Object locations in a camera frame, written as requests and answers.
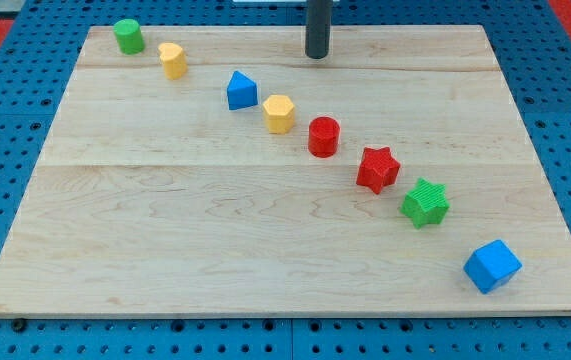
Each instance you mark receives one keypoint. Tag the yellow hexagon block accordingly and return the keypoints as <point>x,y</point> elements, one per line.
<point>278,114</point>

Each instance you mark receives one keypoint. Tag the blue triangle block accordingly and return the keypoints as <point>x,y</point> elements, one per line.
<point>242,92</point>

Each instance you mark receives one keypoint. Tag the red cylinder block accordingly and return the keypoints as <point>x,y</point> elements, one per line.
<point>323,136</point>

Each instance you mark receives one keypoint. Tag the wooden board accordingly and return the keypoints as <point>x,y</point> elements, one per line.
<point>151,199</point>

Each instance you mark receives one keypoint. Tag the red star block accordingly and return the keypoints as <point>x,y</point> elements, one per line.
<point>378,169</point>

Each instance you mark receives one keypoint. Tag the green star block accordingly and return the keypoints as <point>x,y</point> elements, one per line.
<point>425,203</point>

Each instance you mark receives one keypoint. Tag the yellow heart block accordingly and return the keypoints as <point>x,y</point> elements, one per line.
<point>173,60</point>

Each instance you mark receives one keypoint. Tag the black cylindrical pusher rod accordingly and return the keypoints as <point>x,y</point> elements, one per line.
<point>318,28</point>

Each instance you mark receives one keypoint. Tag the green cylinder block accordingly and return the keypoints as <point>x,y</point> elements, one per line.
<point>129,36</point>

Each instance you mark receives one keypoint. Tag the blue cube block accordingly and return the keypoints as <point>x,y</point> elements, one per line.
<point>492,266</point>

